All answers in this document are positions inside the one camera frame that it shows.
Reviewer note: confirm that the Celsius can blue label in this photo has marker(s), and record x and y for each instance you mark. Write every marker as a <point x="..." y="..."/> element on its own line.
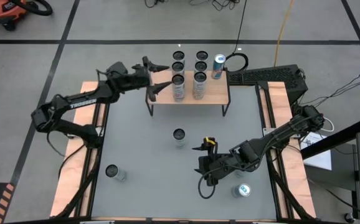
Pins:
<point x="179" y="137"/>
<point x="114" y="172"/>

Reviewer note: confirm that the silver aluminium bar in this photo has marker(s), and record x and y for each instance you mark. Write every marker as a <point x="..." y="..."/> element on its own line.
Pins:
<point x="265" y="222"/>
<point x="97" y="222"/>

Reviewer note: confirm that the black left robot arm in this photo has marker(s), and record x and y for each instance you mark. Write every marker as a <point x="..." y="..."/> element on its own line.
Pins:
<point x="83" y="102"/>

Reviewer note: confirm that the black caster wheel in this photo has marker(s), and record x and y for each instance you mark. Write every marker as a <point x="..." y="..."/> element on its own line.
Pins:
<point x="349" y="217"/>

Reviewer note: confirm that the white paper sheet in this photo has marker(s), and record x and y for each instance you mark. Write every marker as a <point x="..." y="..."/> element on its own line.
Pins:
<point x="321" y="158"/>

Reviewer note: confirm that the black stand bar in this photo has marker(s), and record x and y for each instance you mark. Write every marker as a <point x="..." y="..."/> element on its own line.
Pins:
<point x="339" y="137"/>

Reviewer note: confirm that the orange shop vacuum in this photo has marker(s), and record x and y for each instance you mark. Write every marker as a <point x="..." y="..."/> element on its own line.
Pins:
<point x="2" y="9"/>

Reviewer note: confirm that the blue silver Red Bull can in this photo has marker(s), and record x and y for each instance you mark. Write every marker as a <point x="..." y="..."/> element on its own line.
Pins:
<point x="243" y="190"/>
<point x="218" y="68"/>

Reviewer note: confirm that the yellow tape tag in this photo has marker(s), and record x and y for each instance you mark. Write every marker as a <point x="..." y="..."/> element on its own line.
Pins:
<point x="210" y="140"/>

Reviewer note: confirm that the Celsius can orange print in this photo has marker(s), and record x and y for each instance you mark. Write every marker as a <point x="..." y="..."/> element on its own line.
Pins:
<point x="201" y="56"/>

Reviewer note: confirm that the white Celsius can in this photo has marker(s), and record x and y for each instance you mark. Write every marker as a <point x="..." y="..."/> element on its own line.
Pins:
<point x="239" y="174"/>
<point x="200" y="66"/>

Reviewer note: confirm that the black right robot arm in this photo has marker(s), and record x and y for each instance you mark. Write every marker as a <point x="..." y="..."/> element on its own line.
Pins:
<point x="276" y="137"/>

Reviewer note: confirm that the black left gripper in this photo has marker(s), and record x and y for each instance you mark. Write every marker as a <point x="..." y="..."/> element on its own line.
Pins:
<point x="136" y="79"/>

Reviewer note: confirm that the black computer tower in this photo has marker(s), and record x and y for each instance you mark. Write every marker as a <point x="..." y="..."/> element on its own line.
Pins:
<point x="276" y="77"/>

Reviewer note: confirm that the Celsius can yellow label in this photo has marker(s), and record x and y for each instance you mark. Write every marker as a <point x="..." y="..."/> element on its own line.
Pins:
<point x="199" y="85"/>

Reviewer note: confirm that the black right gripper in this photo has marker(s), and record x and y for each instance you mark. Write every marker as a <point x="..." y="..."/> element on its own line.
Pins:
<point x="217" y="165"/>

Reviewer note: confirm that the wooden shelf black legs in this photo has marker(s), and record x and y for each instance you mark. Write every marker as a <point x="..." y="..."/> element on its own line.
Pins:
<point x="217" y="93"/>

